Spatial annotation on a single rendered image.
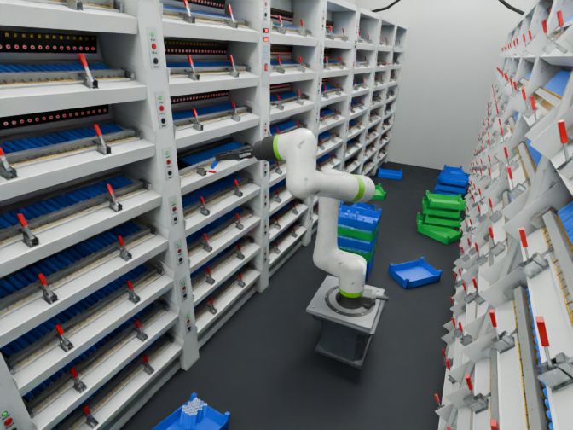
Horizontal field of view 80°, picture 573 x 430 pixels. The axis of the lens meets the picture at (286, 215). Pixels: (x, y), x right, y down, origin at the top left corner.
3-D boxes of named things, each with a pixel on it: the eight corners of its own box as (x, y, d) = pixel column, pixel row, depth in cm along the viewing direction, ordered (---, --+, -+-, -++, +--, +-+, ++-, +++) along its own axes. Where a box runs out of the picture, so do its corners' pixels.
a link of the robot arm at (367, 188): (351, 200, 161) (357, 174, 159) (375, 206, 153) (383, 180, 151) (330, 198, 147) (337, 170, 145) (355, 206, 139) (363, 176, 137)
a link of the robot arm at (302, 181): (335, 175, 146) (358, 171, 139) (335, 201, 146) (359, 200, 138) (278, 165, 118) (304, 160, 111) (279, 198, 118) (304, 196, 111)
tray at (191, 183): (258, 160, 188) (263, 145, 183) (179, 197, 139) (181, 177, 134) (229, 146, 194) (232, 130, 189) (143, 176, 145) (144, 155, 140)
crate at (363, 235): (378, 229, 244) (379, 218, 240) (373, 241, 227) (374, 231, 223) (338, 220, 254) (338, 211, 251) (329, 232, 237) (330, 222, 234)
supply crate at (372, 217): (379, 218, 240) (381, 208, 237) (374, 231, 223) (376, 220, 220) (338, 211, 251) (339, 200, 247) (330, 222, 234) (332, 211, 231)
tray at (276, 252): (305, 233, 277) (310, 219, 270) (267, 270, 229) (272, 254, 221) (284, 221, 283) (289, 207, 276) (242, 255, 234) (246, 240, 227)
